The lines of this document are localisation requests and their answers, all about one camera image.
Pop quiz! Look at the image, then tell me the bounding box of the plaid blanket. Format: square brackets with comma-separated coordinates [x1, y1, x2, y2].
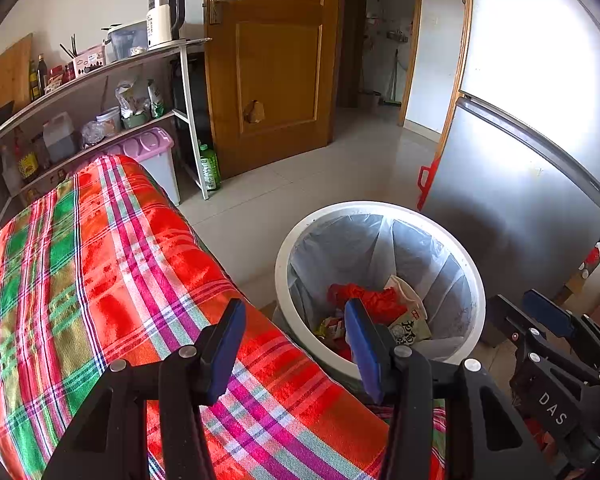
[0, 154, 448, 480]

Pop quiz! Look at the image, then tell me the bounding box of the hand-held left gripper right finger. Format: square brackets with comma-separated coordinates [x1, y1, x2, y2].
[344, 298, 556, 480]

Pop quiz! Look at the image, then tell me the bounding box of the metal door handle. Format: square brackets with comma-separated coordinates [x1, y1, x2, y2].
[202, 0, 243, 25]

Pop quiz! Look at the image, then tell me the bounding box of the mop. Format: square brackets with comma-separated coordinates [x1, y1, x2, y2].
[386, 50, 405, 107]

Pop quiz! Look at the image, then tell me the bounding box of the red plastic bag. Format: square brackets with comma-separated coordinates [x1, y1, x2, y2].
[327, 282, 408, 361]

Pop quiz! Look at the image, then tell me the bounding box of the white tub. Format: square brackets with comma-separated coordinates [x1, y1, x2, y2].
[96, 106, 122, 136]

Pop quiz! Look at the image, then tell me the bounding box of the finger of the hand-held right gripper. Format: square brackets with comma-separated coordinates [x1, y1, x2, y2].
[487, 295, 600, 386]
[522, 289, 600, 361]

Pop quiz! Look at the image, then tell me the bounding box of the wooden cutting board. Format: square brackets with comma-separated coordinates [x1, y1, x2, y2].
[0, 33, 33, 113]

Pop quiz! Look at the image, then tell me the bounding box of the small dark jar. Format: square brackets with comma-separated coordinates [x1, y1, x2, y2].
[32, 132, 51, 171]

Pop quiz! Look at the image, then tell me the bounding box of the wooden door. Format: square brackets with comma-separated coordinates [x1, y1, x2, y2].
[202, 0, 342, 179]

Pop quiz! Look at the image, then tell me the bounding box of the large plastic jug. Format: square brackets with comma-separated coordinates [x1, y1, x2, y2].
[42, 111, 78, 163]

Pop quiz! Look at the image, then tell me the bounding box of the green and white packet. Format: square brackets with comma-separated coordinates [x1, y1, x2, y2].
[147, 79, 167, 120]

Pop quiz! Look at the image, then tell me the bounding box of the soy sauce bottle yellow label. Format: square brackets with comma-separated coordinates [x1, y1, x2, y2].
[12, 127, 40, 183]

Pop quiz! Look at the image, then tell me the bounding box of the beige snack bag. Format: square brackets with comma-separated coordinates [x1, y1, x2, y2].
[382, 275, 433, 346]

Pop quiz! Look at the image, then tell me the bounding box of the green bowl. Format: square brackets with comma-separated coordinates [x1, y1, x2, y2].
[121, 110, 150, 130]

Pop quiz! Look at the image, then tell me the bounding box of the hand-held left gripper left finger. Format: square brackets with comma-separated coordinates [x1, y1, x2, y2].
[41, 298, 247, 480]

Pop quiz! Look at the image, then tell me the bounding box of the white plastic bottle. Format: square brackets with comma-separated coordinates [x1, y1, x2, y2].
[0, 145, 23, 196]

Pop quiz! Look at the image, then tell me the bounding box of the silver fridge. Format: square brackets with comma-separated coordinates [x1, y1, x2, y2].
[422, 0, 600, 346]

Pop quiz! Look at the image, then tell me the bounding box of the white and black kettle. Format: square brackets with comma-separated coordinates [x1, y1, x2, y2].
[146, 0, 187, 46]

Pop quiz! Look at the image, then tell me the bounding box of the white food bag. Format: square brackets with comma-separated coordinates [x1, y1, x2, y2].
[115, 79, 148, 120]

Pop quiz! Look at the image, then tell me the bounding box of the clear plastic bin liner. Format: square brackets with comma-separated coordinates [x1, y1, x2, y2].
[287, 212, 473, 356]

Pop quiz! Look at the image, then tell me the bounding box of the crumpled clear plastic bag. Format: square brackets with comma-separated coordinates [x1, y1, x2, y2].
[80, 120, 106, 148]

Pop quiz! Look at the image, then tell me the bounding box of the red plastic item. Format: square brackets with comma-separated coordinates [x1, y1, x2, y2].
[417, 157, 443, 211]

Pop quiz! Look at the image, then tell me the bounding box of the green bottle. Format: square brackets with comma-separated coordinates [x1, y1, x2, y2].
[198, 143, 222, 192]

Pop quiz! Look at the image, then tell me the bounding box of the storage box with pink lid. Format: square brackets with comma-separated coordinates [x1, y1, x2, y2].
[70, 127, 181, 207]

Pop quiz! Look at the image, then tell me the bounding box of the pink utensil box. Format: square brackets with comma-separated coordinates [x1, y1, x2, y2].
[72, 45, 107, 79]

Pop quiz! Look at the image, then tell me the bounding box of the white trash bin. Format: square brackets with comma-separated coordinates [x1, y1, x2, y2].
[274, 201, 487, 378]

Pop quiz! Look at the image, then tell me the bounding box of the grey plastic container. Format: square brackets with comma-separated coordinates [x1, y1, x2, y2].
[104, 21, 151, 62]

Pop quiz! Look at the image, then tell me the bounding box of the grey metal shelf unit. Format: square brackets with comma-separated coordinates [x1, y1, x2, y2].
[0, 37, 213, 241]

